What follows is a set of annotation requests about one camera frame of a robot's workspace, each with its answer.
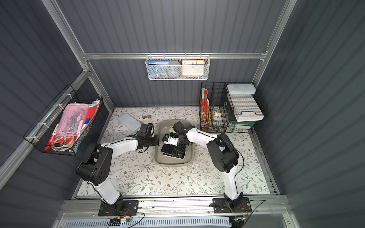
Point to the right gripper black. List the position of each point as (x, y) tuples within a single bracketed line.
[(173, 147)]

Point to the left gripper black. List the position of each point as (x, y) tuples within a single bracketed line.
[(152, 139)]

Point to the grey storage tray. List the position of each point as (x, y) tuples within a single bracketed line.
[(165, 127)]

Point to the pink case phone black screen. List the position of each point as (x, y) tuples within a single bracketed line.
[(170, 149)]

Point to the light blue case phone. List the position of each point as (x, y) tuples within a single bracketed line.
[(164, 138)]

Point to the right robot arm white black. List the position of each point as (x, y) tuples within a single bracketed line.
[(223, 154)]

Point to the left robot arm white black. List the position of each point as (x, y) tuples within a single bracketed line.
[(97, 161)]

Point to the grey storage box lid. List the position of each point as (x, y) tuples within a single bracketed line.
[(129, 122)]

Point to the cream case phone black screen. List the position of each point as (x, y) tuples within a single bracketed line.
[(178, 156)]

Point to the blue box in basket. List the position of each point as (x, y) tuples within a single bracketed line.
[(156, 68)]

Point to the red scissors in organizer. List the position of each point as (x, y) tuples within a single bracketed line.
[(205, 103)]

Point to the red folder in side basket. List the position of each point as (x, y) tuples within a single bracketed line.
[(92, 110)]

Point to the grey tape roll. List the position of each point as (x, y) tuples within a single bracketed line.
[(173, 69)]

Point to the yellow white clock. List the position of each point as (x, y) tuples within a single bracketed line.
[(193, 68)]

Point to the white grid paper tray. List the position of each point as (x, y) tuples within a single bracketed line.
[(243, 104)]

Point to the pink plastic pencil case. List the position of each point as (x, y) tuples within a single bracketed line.
[(73, 118)]

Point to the red tape dispenser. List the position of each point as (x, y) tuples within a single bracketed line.
[(63, 141)]

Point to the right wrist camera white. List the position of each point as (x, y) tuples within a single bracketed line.
[(172, 139)]

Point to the black wire desk organizer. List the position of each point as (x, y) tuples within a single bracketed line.
[(221, 117)]

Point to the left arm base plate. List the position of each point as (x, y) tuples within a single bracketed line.
[(120, 208)]

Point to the black wire side basket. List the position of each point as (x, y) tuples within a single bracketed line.
[(44, 131)]

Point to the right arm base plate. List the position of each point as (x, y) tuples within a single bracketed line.
[(225, 205)]

